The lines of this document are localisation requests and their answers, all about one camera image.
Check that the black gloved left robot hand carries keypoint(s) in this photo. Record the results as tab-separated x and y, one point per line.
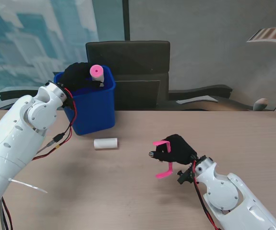
77	76

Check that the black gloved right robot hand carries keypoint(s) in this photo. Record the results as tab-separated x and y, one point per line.
181	151

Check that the used white lint roll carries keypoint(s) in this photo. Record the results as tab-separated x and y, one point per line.
97	74

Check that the new white lint refill roll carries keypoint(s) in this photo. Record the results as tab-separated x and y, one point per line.
105	143

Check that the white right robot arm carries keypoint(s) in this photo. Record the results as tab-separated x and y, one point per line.
224	191

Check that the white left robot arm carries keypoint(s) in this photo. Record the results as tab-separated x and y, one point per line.
15	134

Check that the blue plastic bin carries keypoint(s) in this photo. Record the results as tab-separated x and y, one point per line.
92	112

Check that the black office chair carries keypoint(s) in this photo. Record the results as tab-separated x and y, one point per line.
128	57

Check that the white paper sheet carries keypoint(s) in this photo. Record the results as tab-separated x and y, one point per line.
197	99

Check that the dark curved low platform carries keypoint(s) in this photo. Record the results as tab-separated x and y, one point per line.
200	89
15	92

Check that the round beige knob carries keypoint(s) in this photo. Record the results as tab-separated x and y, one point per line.
260	104

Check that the curved wooden shelf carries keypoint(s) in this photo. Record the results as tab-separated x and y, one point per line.
272	36

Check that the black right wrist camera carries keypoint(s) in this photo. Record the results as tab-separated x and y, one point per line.
185	176

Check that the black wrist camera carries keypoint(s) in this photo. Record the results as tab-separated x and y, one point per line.
185	176
67	104

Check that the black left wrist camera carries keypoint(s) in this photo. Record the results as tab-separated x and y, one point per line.
67	104

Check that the black window post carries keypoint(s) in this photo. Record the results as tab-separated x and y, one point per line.
126	19

